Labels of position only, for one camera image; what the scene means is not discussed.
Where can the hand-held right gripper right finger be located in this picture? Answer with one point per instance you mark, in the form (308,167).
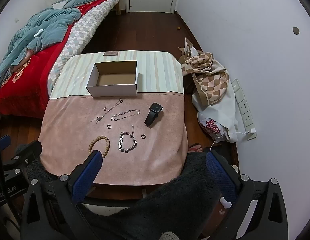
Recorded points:
(220,177)

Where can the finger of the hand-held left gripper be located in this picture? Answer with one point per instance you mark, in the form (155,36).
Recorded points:
(4,143)
(27,152)

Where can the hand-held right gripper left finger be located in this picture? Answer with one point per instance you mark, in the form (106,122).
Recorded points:
(87,177)

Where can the cardboard box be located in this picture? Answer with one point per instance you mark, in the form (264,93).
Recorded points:
(112,88)

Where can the black smart watch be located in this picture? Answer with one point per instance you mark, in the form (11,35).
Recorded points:
(153,112)

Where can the red slipper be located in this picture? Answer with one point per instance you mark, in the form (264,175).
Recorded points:
(195,148)

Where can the red printed plastic bag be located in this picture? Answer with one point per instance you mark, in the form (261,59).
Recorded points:
(212,126)

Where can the dark fleece pants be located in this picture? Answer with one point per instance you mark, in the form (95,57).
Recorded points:
(170,205)

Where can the table with pink striped cloth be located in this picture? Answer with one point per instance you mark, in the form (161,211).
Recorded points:
(145,155)

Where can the checkered brown white cloth pile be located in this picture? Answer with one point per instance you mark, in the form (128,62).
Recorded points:
(220,115)

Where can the bed with red blanket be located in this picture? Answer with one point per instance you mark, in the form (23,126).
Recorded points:
(32,80)

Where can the white power strip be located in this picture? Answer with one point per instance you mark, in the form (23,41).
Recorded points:
(243,107)

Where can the brown checked cloth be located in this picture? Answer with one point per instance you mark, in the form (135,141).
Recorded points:
(207,77)

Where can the white tissue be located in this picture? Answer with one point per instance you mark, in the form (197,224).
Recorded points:
(38,32)

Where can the teal quilt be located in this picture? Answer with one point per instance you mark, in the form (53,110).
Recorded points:
(44,27)

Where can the checked bed sheet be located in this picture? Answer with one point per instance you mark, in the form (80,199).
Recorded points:
(80,35)

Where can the wooden bed leg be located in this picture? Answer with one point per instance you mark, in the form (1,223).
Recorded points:
(119,6)

